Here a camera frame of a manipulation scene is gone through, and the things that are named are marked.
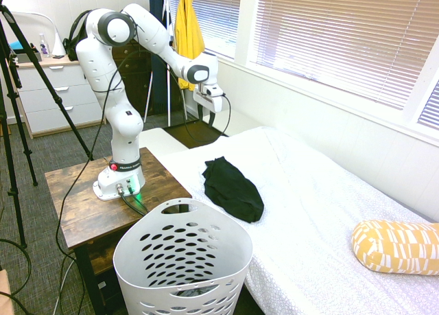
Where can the black camera tripod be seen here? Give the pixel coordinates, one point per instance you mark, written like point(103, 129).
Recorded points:
point(13, 99)

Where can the white coat rack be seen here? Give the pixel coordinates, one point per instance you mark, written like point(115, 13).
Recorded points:
point(169, 99)

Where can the teal flat item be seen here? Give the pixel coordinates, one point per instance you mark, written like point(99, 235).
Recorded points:
point(17, 47)

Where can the black clothing piece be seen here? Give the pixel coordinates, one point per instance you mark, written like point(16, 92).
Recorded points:
point(233, 191)

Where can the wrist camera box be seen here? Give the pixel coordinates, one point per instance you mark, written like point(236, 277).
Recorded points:
point(213, 90)

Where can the yellow hanging garment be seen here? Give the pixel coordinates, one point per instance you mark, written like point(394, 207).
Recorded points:
point(188, 26)

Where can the white low platform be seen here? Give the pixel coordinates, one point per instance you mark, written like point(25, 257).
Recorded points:
point(161, 138)

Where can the clear plastic bottle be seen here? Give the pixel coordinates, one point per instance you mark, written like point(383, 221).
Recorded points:
point(44, 49)

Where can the bed with white cover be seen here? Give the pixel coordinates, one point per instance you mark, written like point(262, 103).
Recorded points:
point(308, 198)

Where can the black backpack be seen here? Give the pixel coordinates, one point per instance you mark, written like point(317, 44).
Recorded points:
point(73, 40)

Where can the white desk lamp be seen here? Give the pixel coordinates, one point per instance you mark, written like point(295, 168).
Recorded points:
point(57, 44)

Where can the rustic wooden side table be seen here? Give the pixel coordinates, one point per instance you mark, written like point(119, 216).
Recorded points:
point(89, 205)

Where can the brown cardboard box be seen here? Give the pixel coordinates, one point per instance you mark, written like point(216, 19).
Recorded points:
point(4, 291)

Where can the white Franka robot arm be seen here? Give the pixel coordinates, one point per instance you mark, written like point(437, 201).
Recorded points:
point(120, 123)

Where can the small white window blind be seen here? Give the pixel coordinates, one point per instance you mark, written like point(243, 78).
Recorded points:
point(432, 109)

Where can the grey storage box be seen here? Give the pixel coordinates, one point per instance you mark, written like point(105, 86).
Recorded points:
point(27, 58)

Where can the white perforated laundry basket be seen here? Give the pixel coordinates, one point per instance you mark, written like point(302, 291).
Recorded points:
point(223, 253)

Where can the dark clothes inside basket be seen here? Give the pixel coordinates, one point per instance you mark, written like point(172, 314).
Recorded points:
point(192, 291)

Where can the white drawer dresser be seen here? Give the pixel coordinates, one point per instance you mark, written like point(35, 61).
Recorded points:
point(58, 99)

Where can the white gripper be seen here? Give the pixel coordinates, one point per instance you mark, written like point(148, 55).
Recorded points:
point(214, 104)

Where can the large white window blind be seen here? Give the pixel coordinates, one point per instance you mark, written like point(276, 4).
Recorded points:
point(343, 37)

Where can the yellow white patterned pillow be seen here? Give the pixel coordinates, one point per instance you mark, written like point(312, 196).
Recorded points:
point(394, 246)

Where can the dark wooden dresser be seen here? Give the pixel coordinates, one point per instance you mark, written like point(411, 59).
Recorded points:
point(137, 85)

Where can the narrow white window blind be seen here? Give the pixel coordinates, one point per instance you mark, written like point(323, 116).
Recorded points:
point(219, 20)

